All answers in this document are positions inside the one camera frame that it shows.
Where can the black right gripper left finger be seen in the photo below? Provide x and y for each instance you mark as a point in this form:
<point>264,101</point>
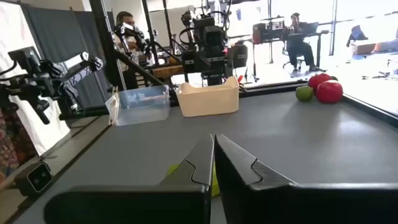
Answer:
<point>140,202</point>

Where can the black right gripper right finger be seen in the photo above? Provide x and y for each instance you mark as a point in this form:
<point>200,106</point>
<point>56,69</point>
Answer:
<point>280,205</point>

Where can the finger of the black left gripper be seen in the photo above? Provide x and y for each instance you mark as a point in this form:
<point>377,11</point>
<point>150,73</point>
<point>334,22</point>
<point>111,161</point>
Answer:
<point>240,56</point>
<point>189,61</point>

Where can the green toy cucumber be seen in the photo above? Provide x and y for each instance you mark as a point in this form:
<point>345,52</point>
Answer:
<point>215,186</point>

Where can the red toy tomato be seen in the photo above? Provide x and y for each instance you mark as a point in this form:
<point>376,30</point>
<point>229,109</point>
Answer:
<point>317,80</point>
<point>329,92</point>

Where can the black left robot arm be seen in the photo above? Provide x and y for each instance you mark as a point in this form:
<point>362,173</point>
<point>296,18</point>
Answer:
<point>215,81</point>

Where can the black and red equipment box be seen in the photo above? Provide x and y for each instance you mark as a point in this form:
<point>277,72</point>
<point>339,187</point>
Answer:
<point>267,32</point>

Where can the cream white plastic basket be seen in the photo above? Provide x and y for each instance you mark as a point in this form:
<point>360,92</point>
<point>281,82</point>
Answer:
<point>206,101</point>

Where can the person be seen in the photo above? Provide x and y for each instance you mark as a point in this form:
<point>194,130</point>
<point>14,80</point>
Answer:
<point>126,23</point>
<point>297,43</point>

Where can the clear plastic bin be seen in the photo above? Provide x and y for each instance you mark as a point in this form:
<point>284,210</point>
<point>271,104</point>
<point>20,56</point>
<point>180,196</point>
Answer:
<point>140,107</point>

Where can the black office desk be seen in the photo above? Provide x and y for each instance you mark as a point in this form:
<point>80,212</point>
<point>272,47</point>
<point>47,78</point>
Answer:
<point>311,35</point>

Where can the black laptop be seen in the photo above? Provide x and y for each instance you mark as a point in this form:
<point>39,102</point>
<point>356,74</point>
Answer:
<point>311,27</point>

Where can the brown cardboard box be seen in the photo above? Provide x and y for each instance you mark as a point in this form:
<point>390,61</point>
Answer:
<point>363,49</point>

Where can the dark grey partition screen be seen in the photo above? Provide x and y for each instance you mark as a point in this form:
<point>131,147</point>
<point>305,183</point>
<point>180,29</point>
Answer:
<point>56,31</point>

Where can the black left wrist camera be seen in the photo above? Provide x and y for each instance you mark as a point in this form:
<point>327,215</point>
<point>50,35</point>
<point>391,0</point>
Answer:
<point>214,37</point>

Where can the black table-level camera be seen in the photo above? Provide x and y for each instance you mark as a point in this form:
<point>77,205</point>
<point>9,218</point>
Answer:
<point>38,178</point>

